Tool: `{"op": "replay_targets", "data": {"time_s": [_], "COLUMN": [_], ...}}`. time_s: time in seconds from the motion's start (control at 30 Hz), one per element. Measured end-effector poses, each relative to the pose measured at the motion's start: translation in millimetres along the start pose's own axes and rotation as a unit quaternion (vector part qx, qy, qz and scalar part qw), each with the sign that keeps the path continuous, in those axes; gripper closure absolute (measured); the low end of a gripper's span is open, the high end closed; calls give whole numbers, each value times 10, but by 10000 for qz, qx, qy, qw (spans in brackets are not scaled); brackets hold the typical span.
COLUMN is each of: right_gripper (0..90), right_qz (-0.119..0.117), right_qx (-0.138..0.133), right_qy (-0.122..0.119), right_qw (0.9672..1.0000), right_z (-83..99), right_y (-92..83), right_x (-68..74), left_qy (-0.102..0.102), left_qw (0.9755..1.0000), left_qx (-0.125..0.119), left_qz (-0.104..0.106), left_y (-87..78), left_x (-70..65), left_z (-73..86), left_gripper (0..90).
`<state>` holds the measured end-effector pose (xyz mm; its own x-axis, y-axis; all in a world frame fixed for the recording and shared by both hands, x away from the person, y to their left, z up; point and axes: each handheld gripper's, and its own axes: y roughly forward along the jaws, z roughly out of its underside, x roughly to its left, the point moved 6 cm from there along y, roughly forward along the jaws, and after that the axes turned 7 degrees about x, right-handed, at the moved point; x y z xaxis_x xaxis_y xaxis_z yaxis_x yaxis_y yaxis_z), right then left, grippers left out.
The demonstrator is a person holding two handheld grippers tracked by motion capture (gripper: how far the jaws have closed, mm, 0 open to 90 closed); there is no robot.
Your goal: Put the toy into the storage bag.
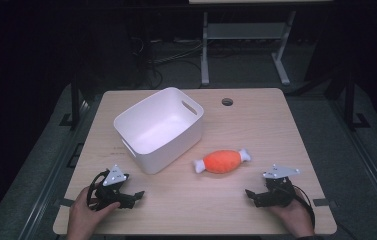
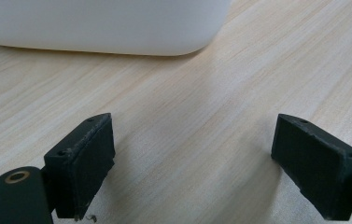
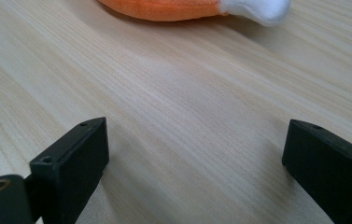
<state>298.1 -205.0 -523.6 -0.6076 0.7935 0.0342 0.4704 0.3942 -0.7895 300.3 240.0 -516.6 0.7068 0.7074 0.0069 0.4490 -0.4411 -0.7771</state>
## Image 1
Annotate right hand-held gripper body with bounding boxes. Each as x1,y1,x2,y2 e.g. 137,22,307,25
255,163,301,208

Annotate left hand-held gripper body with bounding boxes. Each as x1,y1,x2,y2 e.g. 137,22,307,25
93,164,136,211

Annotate orange plush toy white ends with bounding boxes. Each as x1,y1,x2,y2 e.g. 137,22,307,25
193,148,252,175

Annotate white plastic storage bin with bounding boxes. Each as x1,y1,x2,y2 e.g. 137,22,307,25
113,86,205,175

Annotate person's right hand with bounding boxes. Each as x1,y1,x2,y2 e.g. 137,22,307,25
269,188,316,239

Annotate person's left hand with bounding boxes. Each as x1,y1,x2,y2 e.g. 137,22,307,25
66,186,121,240

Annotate black metal stand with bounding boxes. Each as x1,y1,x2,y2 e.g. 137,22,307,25
59,71,83,130
343,71,372,132

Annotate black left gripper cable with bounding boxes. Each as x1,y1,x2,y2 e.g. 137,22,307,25
86,169,111,212

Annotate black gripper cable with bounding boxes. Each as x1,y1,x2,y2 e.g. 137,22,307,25
291,184,317,232
86,169,111,212

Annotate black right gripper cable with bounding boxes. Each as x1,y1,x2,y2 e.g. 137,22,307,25
291,184,317,232

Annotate grey table edge bracket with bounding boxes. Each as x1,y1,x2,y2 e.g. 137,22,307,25
55,197,76,208
312,197,331,207

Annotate aluminium floor rail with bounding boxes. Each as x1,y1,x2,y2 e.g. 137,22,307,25
329,99,377,231
17,99,92,240

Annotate black floor cables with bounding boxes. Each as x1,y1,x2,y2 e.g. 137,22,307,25
129,35,204,90

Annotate white metal table frame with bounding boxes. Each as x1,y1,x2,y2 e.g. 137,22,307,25
200,9,298,87

